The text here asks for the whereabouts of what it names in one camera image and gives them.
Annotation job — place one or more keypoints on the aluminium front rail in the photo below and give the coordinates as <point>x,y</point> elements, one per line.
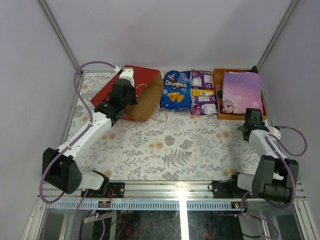
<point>160,190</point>

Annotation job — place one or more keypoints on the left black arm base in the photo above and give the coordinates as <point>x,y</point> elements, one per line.
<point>110,188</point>

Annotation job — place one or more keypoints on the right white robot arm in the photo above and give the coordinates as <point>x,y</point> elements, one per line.
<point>276,175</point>

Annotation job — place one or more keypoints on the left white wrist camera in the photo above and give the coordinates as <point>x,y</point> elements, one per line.
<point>128,74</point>

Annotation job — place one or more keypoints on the blue chips bag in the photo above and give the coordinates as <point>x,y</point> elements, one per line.
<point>176,95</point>

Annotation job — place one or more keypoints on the grey slotted cable duct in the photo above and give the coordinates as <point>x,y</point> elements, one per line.
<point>143,205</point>

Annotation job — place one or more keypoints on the orange wooden tray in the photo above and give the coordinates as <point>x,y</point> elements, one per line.
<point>217,76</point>

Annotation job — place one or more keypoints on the yellow candy bar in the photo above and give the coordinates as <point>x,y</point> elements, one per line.
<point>202,92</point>

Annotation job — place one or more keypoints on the purple Frozen cloth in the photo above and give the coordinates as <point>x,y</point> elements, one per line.
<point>241,90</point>

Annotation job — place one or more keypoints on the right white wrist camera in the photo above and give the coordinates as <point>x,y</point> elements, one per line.
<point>274,131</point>

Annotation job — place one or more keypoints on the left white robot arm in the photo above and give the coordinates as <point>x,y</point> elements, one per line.
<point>59,166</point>

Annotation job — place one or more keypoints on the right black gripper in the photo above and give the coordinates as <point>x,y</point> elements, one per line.
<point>262,124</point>

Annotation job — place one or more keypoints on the red brown paper bag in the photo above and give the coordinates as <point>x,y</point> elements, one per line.
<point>149,87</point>

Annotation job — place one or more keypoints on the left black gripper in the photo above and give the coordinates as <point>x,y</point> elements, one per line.
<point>128,99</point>

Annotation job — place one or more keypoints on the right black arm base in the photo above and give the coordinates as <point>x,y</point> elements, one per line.
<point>225,189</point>

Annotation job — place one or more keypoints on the purple snack packet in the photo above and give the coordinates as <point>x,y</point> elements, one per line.
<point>202,80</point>

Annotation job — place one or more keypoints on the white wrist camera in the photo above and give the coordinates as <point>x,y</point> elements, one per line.
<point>274,131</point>
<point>128,74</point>

